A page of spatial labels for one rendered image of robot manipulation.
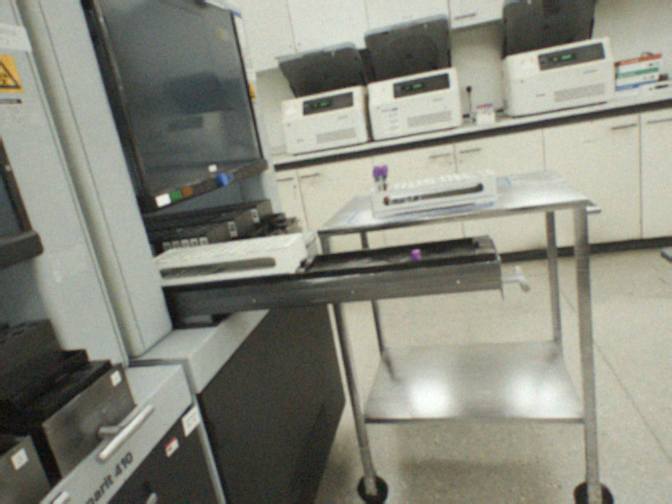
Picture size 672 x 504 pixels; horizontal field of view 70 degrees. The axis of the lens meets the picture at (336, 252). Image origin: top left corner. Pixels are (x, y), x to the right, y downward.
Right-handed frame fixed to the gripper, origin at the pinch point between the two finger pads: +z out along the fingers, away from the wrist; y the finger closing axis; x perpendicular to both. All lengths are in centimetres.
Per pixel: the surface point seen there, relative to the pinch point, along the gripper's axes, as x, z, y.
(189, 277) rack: 73, 30, -20
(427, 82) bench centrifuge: 34, 3, 221
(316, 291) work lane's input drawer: 48, 36, -21
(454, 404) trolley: 34, 89, 18
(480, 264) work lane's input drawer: 20.0, 36.3, -20.6
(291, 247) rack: 52, 28, -18
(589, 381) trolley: 1, 80, 10
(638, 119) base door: -76, 53, 217
